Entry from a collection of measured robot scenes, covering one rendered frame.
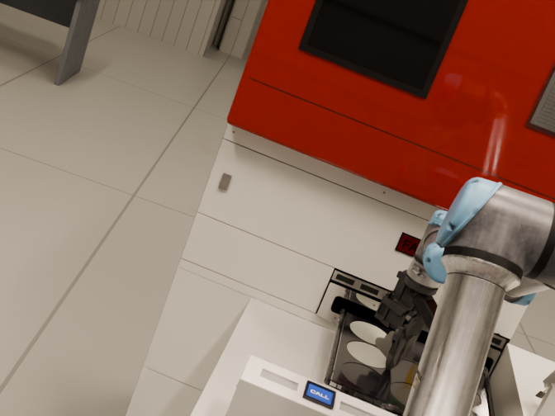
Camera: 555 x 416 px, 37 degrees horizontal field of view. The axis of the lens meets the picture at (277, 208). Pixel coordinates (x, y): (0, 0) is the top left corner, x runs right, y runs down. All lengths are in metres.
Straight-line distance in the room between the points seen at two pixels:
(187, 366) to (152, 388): 0.12
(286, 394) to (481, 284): 0.44
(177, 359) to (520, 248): 1.20
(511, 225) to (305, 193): 0.85
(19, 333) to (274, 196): 1.50
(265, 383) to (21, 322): 1.92
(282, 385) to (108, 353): 1.81
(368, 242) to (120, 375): 1.42
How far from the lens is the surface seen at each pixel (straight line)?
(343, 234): 1.99
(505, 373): 2.01
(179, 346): 2.18
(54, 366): 3.09
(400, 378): 1.83
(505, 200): 1.21
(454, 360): 1.17
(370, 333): 1.96
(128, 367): 3.20
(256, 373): 1.49
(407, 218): 1.97
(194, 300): 2.12
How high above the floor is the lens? 1.69
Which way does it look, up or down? 18 degrees down
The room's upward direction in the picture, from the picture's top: 21 degrees clockwise
